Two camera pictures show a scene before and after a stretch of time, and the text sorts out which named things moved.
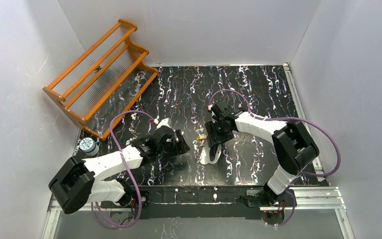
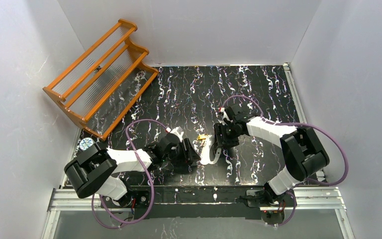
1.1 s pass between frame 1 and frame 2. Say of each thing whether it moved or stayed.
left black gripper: moved
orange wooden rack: stayed
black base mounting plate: stayed
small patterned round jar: stayed
